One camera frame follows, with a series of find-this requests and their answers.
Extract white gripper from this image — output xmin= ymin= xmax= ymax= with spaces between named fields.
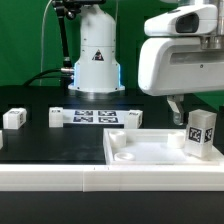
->
xmin=138 ymin=37 xmax=224 ymax=125

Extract white square tabletop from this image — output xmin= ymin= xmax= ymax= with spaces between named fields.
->
xmin=103 ymin=129 xmax=224 ymax=165

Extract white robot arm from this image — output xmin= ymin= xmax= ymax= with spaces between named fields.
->
xmin=69 ymin=0 xmax=224 ymax=125

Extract fiducial marker sheet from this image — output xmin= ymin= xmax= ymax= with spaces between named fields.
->
xmin=63 ymin=109 xmax=128 ymax=124

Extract white obstacle fence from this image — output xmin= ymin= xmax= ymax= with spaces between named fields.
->
xmin=0 ymin=165 xmax=224 ymax=192

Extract black cables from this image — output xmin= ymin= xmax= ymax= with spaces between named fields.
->
xmin=22 ymin=68 xmax=75 ymax=87

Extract black camera stand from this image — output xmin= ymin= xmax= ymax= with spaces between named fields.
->
xmin=52 ymin=0 xmax=106 ymax=67

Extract white cable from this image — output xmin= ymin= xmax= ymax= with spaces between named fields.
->
xmin=39 ymin=0 xmax=54 ymax=87

